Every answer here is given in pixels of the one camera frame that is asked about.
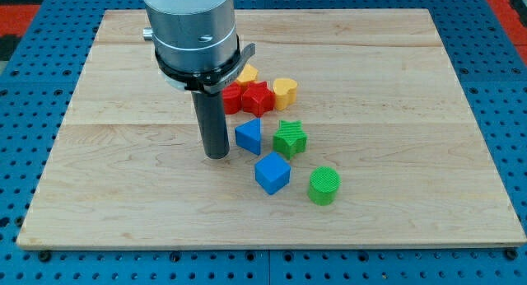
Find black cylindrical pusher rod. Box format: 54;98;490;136
192;92;230;159

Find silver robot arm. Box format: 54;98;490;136
143;0;240;159

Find blue triangle block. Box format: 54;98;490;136
235;118;262;156

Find yellow heart block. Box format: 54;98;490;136
273;78;298;110

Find red cylinder block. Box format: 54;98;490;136
222;82;242;114

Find red star block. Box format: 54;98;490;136
241;82;275;118

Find yellow pentagon block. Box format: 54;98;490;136
236;63;259;87

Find green star block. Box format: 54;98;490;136
273;120;307;160

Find blue cube block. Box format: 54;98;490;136
254;152;291;195

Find green cylinder block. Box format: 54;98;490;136
307;166;341;206

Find wooden board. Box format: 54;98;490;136
16;9;526;250

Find black clamp ring with strap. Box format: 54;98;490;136
154;42;257;95

